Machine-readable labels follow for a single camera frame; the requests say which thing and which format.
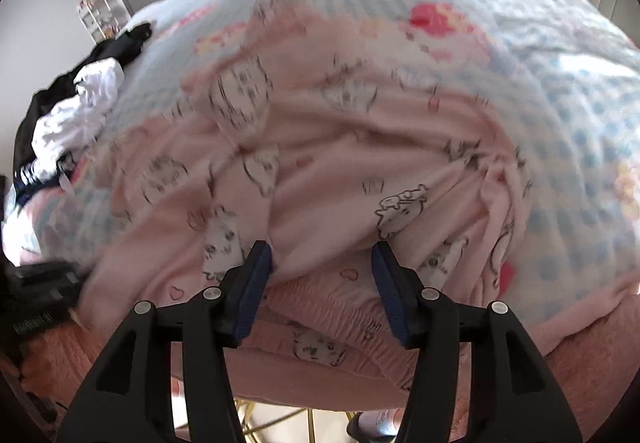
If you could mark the blue checked printed blanket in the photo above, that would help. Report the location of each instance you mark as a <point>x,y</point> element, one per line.
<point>550,123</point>

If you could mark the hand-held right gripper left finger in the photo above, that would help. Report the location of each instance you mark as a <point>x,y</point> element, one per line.
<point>255,293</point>

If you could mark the pink printed pajama pants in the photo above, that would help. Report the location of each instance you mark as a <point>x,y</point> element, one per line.
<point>325,163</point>

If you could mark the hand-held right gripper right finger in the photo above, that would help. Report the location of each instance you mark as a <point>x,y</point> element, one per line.
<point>390,288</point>

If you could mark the person's right foot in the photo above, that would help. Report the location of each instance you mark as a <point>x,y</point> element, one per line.
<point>372,425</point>

